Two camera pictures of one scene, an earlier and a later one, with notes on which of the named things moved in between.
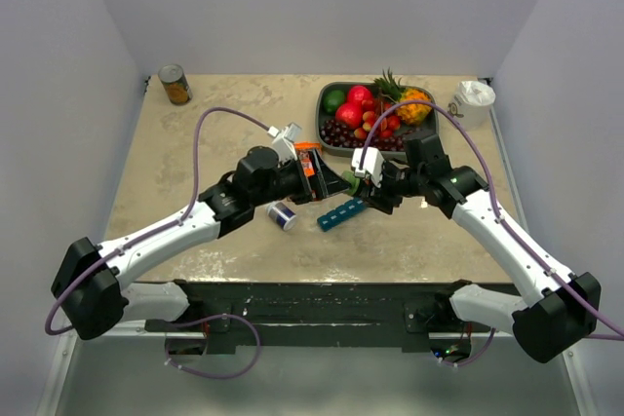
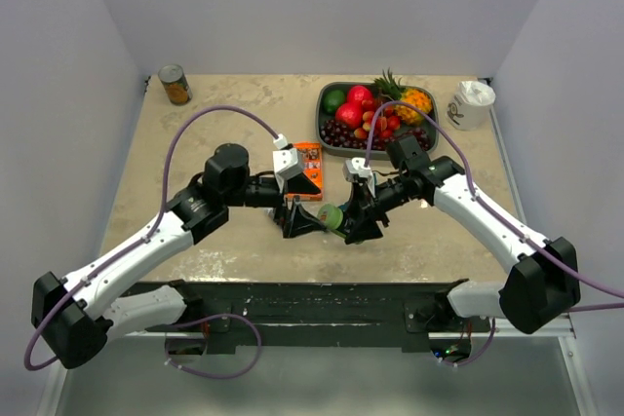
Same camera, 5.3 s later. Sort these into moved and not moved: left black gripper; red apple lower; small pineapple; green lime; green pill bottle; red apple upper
Moved: green pill bottle; left black gripper
Not moved: red apple lower; red apple upper; small pineapple; green lime
